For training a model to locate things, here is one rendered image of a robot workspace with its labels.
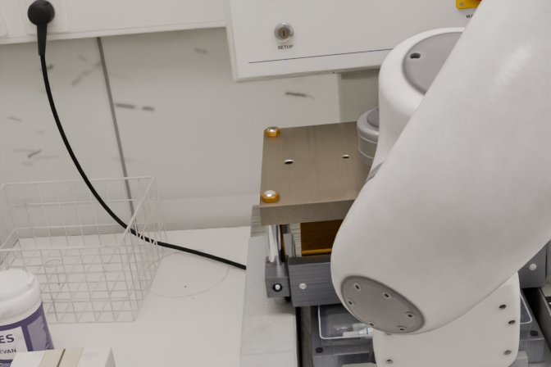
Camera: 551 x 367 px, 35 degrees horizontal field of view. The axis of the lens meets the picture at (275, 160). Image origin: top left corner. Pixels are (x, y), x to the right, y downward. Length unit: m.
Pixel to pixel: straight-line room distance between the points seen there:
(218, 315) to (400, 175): 0.90
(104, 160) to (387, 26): 0.71
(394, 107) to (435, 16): 0.49
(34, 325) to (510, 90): 0.88
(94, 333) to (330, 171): 0.58
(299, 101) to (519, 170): 1.05
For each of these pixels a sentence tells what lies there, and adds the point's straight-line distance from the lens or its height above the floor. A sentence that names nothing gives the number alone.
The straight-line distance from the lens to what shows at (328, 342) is 0.77.
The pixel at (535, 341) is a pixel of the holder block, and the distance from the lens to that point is 0.79.
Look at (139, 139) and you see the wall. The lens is 1.47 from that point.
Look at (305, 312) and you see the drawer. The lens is 0.87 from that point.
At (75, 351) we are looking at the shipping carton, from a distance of 1.10.
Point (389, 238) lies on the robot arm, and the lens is 0.40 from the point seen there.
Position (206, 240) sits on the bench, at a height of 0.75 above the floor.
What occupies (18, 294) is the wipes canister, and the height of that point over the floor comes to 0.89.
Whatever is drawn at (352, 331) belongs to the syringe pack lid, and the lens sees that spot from 0.78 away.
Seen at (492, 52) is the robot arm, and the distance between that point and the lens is 0.38.
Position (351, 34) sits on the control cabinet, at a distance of 0.93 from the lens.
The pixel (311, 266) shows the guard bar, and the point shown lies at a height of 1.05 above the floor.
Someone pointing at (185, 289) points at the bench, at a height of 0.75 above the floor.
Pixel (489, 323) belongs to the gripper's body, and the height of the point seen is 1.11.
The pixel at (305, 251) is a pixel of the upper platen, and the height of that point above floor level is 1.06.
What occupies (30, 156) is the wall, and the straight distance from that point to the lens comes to 1.54.
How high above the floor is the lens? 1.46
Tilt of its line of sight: 24 degrees down
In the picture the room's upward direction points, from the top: 7 degrees counter-clockwise
